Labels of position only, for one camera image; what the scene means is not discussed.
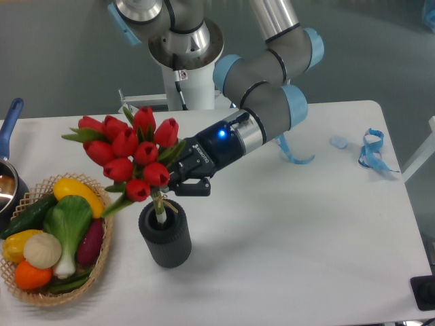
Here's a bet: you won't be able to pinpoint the orange tangerine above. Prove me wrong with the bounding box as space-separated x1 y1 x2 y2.
14 260 52 290

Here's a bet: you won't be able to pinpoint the white frame at right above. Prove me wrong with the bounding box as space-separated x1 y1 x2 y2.
402 116 434 183

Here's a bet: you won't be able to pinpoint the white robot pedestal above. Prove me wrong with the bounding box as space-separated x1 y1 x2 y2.
120 63 236 112

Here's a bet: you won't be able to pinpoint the black device at edge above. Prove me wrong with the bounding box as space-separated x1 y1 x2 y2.
410 275 434 311

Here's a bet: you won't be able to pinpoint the woven wicker basket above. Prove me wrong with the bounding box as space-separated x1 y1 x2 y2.
1 175 114 307

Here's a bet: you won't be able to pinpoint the green cucumber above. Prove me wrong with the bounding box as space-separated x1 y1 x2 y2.
1 194 58 240

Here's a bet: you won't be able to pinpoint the blue handled saucepan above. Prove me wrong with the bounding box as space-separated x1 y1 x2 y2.
1 98 29 231

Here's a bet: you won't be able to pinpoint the yellow bell pepper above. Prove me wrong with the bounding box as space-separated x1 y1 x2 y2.
2 230 43 263

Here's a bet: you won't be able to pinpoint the dark grey ribbed vase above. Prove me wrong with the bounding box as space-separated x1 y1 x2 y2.
138 200 192 268

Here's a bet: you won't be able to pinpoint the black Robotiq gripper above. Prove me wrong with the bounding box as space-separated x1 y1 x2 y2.
169 122 245 196

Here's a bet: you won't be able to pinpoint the blue ribbon strap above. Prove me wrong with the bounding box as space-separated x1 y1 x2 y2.
358 128 401 175

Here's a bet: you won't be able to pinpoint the green pea pods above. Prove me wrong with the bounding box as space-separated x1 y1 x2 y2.
48 270 91 295

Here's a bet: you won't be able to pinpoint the white garlic bulb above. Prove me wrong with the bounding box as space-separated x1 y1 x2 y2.
23 232 62 269

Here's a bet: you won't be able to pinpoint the red tulip bouquet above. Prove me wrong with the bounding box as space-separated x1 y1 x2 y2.
62 107 186 228

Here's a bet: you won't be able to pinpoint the pale blue bottle cap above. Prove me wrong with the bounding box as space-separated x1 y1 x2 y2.
330 136 348 149

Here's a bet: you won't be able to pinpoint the green bok choy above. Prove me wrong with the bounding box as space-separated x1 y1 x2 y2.
43 195 92 280

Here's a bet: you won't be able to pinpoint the purple sweet potato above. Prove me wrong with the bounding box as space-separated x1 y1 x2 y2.
76 219 104 266

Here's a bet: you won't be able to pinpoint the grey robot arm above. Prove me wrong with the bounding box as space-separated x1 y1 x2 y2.
108 1 324 196

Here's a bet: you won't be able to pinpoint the curled blue ribbon strip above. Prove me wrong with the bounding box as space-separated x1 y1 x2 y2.
275 134 315 165

